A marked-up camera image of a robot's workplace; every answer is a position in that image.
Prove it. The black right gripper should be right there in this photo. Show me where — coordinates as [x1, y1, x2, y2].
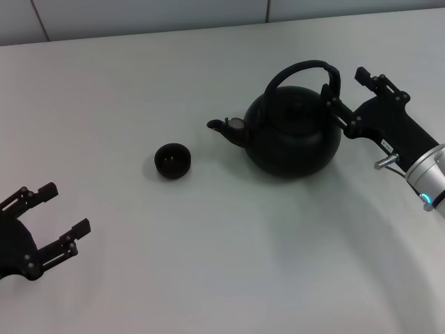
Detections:
[319, 66, 440, 172]

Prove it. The black round teapot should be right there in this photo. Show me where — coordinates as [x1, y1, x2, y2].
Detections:
[207, 59, 343, 180]

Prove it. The small dark teacup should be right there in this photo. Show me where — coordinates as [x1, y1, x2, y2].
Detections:
[154, 142, 192, 180]

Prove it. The silver right gripper cable plug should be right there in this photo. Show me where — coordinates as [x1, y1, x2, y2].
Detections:
[374, 153, 400, 170]

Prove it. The thin right gripper cable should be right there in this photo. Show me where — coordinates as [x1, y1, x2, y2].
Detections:
[387, 164, 432, 212]

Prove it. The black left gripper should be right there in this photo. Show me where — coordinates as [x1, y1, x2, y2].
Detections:
[0, 181, 92, 282]

